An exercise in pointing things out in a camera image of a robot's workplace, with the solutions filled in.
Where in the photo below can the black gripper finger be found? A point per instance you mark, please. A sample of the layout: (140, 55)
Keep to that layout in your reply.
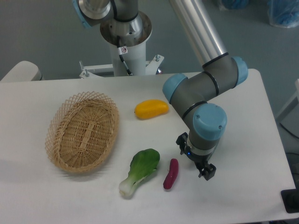
(182, 143)
(206, 170)

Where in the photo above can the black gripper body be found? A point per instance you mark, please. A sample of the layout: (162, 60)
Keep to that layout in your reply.
(197, 155)

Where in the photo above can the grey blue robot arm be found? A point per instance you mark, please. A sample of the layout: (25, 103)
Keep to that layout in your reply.
(190, 97)

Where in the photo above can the purple cucumber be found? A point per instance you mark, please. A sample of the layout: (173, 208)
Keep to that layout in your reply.
(172, 174)

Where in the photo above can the green bok choy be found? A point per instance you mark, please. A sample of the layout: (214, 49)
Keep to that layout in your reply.
(143, 164)

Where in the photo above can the yellow mango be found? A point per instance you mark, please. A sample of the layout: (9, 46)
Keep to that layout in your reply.
(151, 108)

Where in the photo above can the black device at table edge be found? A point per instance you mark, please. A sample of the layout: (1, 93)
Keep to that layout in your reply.
(290, 199)

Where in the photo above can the woven wicker basket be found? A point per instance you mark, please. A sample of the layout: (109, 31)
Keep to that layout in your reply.
(83, 132)

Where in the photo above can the blue plastic bag left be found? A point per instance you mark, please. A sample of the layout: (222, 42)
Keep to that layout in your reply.
(233, 4)

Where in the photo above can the blue plastic bag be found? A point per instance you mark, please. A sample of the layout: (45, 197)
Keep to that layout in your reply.
(283, 13)
(233, 4)

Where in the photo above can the white chair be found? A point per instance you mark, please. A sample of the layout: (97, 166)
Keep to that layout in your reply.
(23, 71)

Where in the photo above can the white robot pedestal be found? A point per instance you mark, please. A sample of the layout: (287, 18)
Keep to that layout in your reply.
(127, 45)

